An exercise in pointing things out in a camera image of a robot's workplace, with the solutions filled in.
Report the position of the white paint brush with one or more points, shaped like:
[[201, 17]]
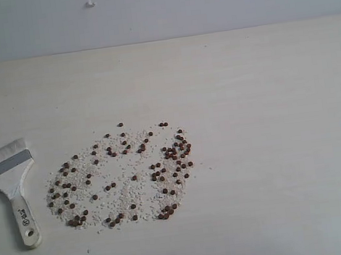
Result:
[[15, 162]]

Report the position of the pile of grains and pellets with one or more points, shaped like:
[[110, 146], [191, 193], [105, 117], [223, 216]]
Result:
[[129, 175]]

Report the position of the small white wall hook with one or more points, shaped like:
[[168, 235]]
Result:
[[89, 4]]

